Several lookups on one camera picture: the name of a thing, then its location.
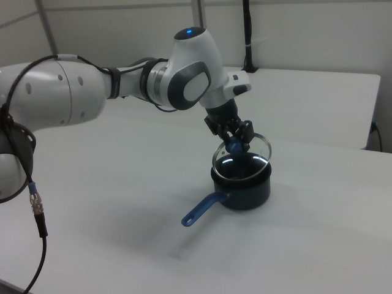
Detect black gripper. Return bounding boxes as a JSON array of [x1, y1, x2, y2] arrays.
[[203, 99, 255, 153]]

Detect black pole with base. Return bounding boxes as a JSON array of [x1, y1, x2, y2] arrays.
[[241, 0, 260, 74]]

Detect grey wide partition post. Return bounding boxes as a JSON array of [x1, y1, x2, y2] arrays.
[[192, 0, 209, 31]]

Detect dark saucepan with blue handle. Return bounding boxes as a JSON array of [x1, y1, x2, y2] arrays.
[[181, 160, 272, 228]]

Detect white rectangular table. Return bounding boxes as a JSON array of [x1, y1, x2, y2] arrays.
[[100, 64, 382, 151]]

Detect glass lid with blue knob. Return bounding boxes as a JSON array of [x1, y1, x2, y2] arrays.
[[211, 132, 273, 180]]

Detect grey slim partition post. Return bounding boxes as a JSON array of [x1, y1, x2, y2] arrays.
[[36, 0, 59, 56]]

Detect black cable at table edge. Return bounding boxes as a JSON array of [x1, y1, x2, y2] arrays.
[[371, 121, 383, 153]]

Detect black cable on robot arm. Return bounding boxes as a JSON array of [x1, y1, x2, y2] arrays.
[[0, 53, 178, 294]]

